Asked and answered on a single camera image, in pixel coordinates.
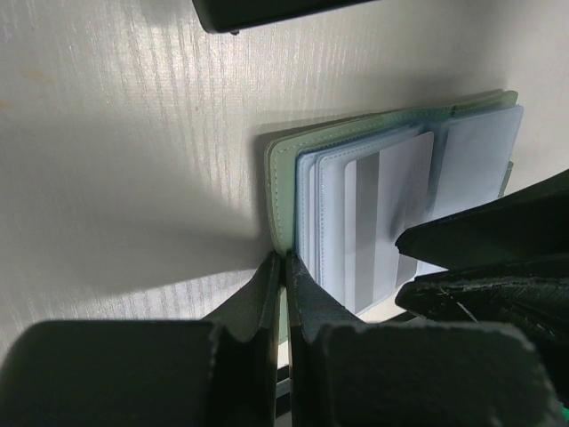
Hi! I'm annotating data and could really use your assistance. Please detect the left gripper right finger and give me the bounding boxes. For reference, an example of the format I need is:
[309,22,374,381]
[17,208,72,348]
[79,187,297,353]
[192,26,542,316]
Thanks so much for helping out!
[285,253,560,426]

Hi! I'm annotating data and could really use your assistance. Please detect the green leather card holder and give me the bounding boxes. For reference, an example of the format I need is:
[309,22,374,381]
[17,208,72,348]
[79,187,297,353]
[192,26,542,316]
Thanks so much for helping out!
[264,90,525,343]

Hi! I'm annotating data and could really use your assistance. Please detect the black plastic card box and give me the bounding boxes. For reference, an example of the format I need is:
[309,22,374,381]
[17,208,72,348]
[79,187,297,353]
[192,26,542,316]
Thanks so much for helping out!
[193,0,368,34]

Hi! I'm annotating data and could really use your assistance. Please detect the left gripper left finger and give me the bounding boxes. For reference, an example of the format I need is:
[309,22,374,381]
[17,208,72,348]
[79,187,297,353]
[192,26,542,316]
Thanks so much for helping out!
[1,254,280,426]

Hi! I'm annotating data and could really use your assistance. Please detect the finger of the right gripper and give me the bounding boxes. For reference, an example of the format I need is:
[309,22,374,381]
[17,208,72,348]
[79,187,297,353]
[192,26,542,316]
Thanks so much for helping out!
[396,254,568,405]
[396,171,568,270]

